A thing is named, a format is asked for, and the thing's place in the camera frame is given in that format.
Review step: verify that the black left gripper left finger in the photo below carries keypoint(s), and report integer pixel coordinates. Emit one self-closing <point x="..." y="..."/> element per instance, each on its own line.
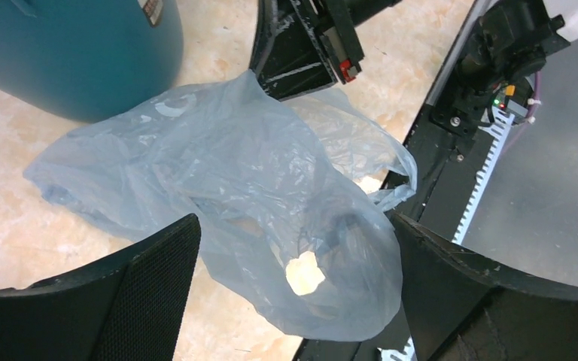
<point x="125" y="306"/>

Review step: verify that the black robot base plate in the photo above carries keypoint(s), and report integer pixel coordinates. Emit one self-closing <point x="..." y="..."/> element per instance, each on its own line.
<point x="462" y="117"/>

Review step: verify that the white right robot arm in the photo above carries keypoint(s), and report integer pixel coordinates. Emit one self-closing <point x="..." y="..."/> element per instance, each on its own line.
<point x="575" y="17"/>

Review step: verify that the teal plastic trash bin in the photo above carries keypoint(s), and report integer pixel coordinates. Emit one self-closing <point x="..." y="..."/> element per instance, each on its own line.
<point x="89" y="60"/>

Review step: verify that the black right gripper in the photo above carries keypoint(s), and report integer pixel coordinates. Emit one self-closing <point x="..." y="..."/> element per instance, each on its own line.
<point x="301" y="47"/>

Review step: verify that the translucent blue trash bag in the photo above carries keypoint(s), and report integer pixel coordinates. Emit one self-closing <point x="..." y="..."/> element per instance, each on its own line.
<point x="291" y="196"/>

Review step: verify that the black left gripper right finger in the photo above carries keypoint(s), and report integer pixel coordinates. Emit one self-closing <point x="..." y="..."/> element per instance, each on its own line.
<point x="493" y="309"/>

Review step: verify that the white toothed cable rail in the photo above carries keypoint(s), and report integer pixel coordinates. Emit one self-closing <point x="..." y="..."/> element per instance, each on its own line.
<point x="453" y="173"/>

